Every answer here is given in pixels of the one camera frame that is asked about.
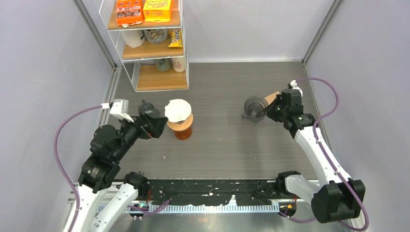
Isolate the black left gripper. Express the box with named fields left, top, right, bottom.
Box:
left=113, top=110, right=169, bottom=160

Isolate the round wooden dripper stand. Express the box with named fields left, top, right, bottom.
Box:
left=167, top=114, right=193, bottom=131

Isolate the amber glass jar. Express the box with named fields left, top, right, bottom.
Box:
left=174, top=127, right=192, bottom=140

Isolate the white paper coffee filter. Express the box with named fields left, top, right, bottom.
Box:
left=164, top=99, right=192, bottom=123

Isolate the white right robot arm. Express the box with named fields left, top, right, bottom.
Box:
left=264, top=89, right=366, bottom=223

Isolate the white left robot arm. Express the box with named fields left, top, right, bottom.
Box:
left=63, top=114, right=168, bottom=232

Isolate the brown paper filter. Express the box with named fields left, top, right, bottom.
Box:
left=264, top=91, right=280, bottom=105

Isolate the small dark glass cup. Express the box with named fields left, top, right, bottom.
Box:
left=138, top=100, right=161, bottom=118

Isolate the white patterned cup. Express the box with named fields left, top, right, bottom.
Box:
left=171, top=57, right=186, bottom=73

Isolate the printed white mug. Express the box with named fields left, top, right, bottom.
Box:
left=143, top=29, right=168, bottom=44

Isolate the yellow candy bag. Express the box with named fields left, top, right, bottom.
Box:
left=168, top=29, right=183, bottom=48

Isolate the yellow snack box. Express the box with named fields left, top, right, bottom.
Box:
left=143, top=0, right=173, bottom=22

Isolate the orange snack box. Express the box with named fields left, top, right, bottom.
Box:
left=115, top=0, right=144, bottom=28

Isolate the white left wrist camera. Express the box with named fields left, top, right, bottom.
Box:
left=101, top=99, right=134, bottom=123

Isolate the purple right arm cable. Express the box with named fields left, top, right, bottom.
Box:
left=296, top=77, right=369, bottom=232

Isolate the white wire wooden shelf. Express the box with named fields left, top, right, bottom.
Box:
left=99, top=0, right=189, bottom=92

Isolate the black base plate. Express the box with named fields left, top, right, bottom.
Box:
left=136, top=179, right=295, bottom=206

